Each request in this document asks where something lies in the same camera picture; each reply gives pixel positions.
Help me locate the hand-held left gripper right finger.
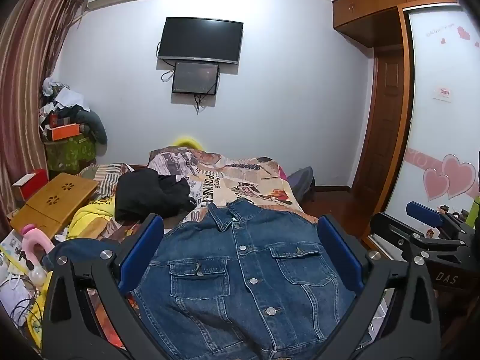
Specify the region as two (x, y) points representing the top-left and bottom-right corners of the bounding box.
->
(317, 214), (441, 360)

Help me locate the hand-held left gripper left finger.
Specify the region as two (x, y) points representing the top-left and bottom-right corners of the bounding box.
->
(42, 213), (181, 360)

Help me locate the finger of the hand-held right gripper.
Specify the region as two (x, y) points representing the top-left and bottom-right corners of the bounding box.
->
(369, 212), (428, 261)
(406, 201), (451, 233)

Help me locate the blue denim jacket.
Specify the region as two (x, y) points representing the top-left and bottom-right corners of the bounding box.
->
(43, 197), (376, 360)

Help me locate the black garment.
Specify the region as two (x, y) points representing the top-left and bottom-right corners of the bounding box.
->
(114, 168), (196, 223)

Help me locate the yellow cloth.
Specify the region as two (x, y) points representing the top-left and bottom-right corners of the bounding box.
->
(67, 194), (118, 240)

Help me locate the dark bag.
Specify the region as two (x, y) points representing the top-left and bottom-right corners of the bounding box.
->
(286, 166), (316, 204)

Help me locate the wooden wardrobe with heart decals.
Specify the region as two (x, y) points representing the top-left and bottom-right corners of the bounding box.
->
(332, 0), (480, 242)

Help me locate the wooden lap table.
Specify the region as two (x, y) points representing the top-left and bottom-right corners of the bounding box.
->
(9, 172), (100, 239)

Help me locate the brown wooden door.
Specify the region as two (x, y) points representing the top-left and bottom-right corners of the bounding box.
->
(352, 43), (406, 211)

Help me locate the pink white toy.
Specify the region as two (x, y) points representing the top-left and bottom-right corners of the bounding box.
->
(20, 224), (56, 269)

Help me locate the printed bed blanket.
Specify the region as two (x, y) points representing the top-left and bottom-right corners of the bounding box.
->
(77, 146), (319, 241)

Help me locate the yellow round object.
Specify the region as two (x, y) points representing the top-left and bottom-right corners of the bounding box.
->
(172, 136), (204, 151)

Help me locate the green printed box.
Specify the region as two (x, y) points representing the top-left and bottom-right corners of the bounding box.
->
(44, 135), (97, 176)

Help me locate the red box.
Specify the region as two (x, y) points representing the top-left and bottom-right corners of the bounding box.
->
(12, 169), (49, 202)

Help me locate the grey plush pillow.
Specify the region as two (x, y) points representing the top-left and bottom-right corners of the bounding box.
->
(74, 108), (109, 146)

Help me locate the orange box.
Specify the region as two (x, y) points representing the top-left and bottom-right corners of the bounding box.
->
(43, 123), (81, 142)

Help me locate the white crumpled paper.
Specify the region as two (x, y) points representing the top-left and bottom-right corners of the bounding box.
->
(42, 77), (91, 113)

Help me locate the small black monitor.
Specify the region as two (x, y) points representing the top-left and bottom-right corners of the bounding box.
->
(171, 61), (221, 96)

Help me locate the striped brown curtain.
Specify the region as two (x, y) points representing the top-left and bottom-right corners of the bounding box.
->
(0, 0), (89, 233)

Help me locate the wall-mounted black television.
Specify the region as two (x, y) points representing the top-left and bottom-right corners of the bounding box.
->
(157, 17), (244, 65)

